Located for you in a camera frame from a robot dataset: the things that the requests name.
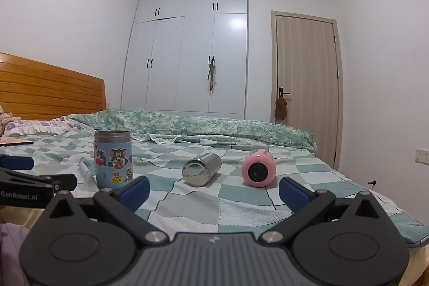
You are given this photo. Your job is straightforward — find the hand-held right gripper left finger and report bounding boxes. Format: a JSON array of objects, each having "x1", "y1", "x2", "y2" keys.
[{"x1": 45, "y1": 176, "x2": 171, "y2": 244}]

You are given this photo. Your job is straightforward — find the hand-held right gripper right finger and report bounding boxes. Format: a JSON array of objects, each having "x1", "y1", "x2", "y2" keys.
[{"x1": 260, "y1": 177, "x2": 386, "y2": 244}]

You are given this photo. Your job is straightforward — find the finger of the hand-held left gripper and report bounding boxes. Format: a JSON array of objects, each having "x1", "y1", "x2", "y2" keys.
[
  {"x1": 50, "y1": 173, "x2": 78, "y2": 192},
  {"x1": 0, "y1": 154, "x2": 35, "y2": 171}
]

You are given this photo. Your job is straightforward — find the pink cup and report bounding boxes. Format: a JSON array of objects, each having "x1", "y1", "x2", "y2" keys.
[{"x1": 241, "y1": 149, "x2": 277, "y2": 188}]

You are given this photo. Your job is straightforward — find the plain stainless steel cup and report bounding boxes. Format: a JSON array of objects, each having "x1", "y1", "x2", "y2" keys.
[{"x1": 182, "y1": 152, "x2": 222, "y2": 188}]

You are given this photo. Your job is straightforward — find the blue cartoon steel cup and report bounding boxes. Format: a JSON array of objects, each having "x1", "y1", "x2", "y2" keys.
[{"x1": 93, "y1": 130, "x2": 134, "y2": 190}]

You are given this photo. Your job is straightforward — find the orange flat book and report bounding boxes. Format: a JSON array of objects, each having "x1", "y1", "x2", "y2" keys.
[{"x1": 0, "y1": 138, "x2": 35, "y2": 146}]

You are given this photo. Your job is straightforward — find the purple floral ruffled pillow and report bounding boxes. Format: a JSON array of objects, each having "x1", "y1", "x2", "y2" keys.
[{"x1": 3, "y1": 119, "x2": 73, "y2": 136}]

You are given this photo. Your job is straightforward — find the beige crumpled cloth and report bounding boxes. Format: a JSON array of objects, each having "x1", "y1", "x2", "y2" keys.
[{"x1": 0, "y1": 106, "x2": 14, "y2": 138}]

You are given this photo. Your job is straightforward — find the purple clothing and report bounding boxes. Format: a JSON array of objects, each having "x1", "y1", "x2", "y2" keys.
[{"x1": 0, "y1": 222, "x2": 33, "y2": 286}]

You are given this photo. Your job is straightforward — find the checkered bed sheet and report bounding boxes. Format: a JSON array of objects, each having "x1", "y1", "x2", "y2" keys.
[{"x1": 0, "y1": 127, "x2": 429, "y2": 244}]

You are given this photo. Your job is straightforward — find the wooden bed headboard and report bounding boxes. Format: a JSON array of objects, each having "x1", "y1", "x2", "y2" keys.
[{"x1": 0, "y1": 52, "x2": 106, "y2": 122}]

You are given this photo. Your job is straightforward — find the green floral quilt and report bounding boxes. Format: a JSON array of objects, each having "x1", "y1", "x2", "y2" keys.
[{"x1": 64, "y1": 108, "x2": 317, "y2": 153}]

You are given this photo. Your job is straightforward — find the brown hanging cloth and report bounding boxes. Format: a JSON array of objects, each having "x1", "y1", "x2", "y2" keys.
[{"x1": 274, "y1": 96, "x2": 288, "y2": 121}]

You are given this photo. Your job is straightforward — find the light wooden door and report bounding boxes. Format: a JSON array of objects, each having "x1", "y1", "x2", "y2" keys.
[{"x1": 270, "y1": 10, "x2": 344, "y2": 170}]

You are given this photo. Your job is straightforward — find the green hanging ornament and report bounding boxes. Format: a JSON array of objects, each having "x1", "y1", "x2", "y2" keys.
[{"x1": 205, "y1": 59, "x2": 219, "y2": 93}]

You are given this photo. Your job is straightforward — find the white wardrobe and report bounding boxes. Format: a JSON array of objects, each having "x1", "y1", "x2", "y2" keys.
[{"x1": 120, "y1": 0, "x2": 249, "y2": 121}]

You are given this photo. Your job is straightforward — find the wall socket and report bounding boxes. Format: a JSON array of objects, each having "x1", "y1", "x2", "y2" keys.
[{"x1": 414, "y1": 147, "x2": 429, "y2": 166}]

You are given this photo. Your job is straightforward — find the wooden bed frame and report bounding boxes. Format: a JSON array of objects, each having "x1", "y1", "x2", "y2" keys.
[{"x1": 404, "y1": 234, "x2": 429, "y2": 286}]

